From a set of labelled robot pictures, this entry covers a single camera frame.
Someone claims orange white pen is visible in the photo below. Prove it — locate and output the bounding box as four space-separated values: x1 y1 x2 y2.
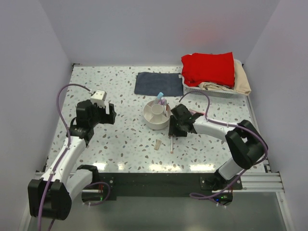
170 136 174 154

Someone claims white round divided organizer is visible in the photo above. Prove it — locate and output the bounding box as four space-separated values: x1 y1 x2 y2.
143 101 171 130

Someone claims beige eraser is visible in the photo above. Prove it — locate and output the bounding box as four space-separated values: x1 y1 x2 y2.
154 140 161 150

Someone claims blue capped clear tube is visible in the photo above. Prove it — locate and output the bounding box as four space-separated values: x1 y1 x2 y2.
154 92 164 104

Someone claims pink clear pencil case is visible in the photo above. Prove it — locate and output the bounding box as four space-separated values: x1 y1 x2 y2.
189 109 205 115

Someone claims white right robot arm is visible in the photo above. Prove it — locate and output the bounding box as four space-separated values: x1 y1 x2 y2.
169 104 268 189

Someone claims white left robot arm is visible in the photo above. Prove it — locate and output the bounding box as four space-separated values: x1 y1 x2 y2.
28 100 116 220

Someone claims dark blue folded cloth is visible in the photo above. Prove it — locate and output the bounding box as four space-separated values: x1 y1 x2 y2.
134 72 183 97

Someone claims red folded cloth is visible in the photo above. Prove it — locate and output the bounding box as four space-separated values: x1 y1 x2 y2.
181 52 235 88

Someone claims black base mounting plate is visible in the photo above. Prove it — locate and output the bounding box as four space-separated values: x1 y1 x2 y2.
99 173 243 201

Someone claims beige folded cloth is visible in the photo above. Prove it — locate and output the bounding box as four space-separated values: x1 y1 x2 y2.
199 59 251 96

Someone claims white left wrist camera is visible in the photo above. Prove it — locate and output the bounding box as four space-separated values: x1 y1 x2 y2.
90 90 107 108

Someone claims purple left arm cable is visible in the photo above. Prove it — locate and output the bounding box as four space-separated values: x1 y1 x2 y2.
33 83 111 231

